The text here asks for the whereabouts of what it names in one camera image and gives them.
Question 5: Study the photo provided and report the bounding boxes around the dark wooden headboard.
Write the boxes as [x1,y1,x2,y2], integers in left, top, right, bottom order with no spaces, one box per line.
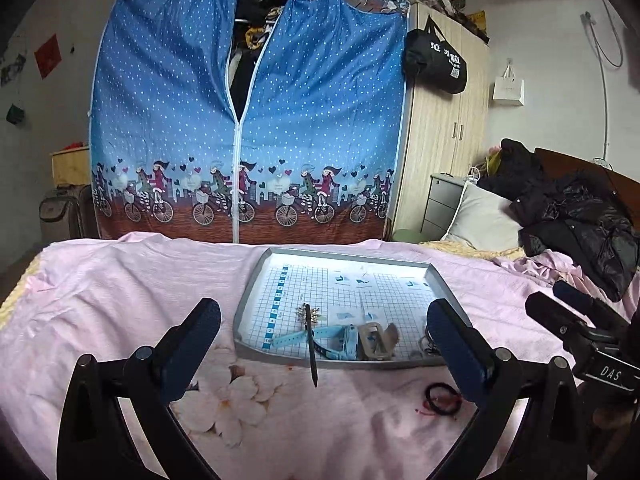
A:
[534,148,640,230]

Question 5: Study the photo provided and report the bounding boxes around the green hanging wall pouch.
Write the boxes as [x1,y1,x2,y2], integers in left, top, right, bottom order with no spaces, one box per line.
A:
[6,104,25,126]

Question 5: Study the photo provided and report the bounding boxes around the red paper wall decoration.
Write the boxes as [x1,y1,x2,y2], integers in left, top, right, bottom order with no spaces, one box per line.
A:
[34,35,62,79]

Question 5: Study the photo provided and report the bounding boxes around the black puffer jacket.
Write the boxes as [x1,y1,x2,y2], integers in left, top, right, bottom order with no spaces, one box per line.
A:
[478,139,639,302]

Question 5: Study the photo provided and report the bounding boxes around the pink floral bed sheet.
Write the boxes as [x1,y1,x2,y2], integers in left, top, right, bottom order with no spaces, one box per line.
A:
[0,231,640,480]

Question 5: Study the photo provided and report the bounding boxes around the dark wooden hair stick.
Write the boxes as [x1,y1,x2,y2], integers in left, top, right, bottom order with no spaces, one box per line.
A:
[302,304,319,388]

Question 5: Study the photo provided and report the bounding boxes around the beige wooden wardrobe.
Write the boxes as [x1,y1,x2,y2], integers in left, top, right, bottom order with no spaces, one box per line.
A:
[385,3,489,237]

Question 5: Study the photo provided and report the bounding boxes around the white paper gift bag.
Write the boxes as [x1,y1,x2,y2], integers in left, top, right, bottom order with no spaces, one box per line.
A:
[492,58,525,106]

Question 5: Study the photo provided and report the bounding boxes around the wall photo cards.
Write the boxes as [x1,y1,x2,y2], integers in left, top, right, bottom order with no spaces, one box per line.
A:
[0,54,26,87]

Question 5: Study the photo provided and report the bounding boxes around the grey shallow tray box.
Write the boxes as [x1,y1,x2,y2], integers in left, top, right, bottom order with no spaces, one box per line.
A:
[232,248,463,370]

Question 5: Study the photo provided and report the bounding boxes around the yellow knitted blanket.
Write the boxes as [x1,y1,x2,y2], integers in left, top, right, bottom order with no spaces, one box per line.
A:
[420,240,525,260]

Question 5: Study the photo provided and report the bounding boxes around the brown hair tie with charm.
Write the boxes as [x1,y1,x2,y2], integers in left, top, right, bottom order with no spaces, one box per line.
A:
[418,326,443,359]

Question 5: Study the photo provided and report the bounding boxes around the black duffel bag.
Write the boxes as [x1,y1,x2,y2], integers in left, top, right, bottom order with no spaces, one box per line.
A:
[402,16,468,96]

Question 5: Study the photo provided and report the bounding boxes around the white pillow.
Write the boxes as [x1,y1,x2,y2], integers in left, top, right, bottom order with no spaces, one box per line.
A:
[442,183,521,252]

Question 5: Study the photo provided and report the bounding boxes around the grey hair claw clip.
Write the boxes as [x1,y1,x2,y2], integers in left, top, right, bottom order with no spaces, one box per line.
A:
[357,322,399,361]

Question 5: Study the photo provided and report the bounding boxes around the grey bedside drawer cabinet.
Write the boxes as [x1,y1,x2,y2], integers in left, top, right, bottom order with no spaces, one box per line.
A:
[421,174,464,240]

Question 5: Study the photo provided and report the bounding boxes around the red string bracelet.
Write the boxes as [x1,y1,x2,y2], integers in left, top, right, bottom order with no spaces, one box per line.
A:
[414,392,464,417]

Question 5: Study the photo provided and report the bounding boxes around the blue polka dot fabric wardrobe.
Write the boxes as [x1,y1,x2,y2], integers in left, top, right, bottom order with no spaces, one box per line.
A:
[89,0,409,244]

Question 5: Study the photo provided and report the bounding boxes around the dark suitcase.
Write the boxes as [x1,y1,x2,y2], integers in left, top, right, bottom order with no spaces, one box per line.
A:
[38,185,100,245]

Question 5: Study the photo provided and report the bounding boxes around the yellow wooden crate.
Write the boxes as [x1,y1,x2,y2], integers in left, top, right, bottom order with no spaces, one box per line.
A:
[50,146,91,186]

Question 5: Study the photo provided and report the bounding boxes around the black braided hair tie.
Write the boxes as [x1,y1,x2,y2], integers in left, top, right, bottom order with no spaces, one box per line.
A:
[423,381,464,417]

